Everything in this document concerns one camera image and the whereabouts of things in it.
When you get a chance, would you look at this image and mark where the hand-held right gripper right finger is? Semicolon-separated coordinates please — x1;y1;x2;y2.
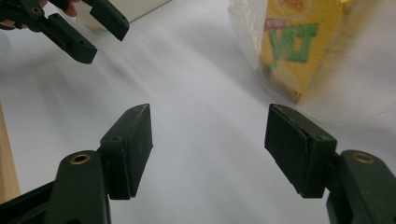
264;103;338;199

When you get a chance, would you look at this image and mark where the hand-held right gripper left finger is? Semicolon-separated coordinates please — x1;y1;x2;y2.
99;103;154;201

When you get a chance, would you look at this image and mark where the yellow carton box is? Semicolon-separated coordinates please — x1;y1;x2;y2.
260;0;353;105

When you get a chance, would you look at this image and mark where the clear plastic bag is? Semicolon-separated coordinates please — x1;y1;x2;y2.
228;0;396;108

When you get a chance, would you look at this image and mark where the wooden table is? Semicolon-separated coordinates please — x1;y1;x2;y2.
0;102;21;204

